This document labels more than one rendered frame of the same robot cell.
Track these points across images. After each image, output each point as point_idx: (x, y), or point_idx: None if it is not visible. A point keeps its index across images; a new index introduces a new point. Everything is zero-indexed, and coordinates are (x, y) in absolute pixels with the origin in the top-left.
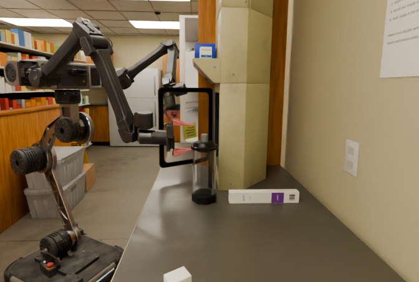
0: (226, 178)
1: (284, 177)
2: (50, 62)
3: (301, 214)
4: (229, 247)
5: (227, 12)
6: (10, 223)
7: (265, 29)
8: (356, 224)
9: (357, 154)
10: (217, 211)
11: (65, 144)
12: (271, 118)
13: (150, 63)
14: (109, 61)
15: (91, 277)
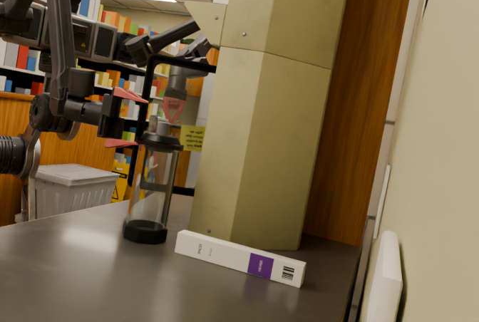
0: (203, 219)
1: (336, 259)
2: None
3: (274, 299)
4: (80, 284)
5: None
6: None
7: None
8: None
9: (383, 189)
10: (138, 252)
11: (101, 168)
12: (356, 150)
13: (189, 33)
14: None
15: None
